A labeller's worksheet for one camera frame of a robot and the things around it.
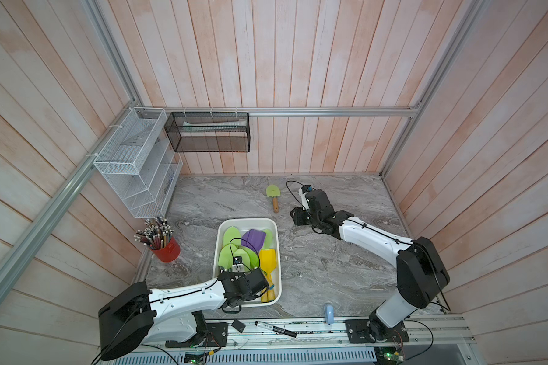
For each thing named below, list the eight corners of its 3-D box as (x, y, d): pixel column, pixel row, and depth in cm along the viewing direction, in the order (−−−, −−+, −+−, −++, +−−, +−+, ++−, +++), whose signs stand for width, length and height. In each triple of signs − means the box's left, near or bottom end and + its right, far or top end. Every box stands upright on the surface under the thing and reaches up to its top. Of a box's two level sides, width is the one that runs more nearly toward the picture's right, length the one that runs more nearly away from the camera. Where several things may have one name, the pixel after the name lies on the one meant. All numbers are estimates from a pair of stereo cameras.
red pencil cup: (153, 263, 91) (131, 242, 77) (161, 240, 98) (142, 216, 84) (180, 263, 91) (163, 242, 77) (186, 240, 98) (171, 216, 84)
